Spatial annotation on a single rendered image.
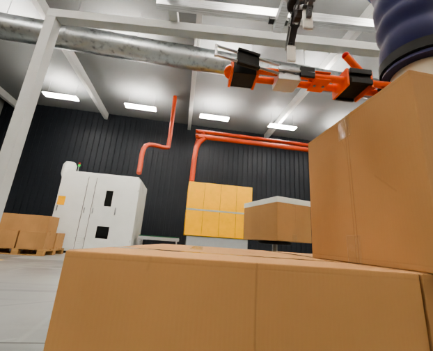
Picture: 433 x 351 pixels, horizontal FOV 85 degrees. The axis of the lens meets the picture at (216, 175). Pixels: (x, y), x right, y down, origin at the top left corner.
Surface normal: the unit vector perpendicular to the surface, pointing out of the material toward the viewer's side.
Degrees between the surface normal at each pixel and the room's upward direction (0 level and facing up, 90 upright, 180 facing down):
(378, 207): 90
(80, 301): 90
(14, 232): 90
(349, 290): 90
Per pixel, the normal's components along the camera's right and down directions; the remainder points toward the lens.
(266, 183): 0.15, -0.26
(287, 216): 0.40, -0.22
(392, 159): -0.98, -0.11
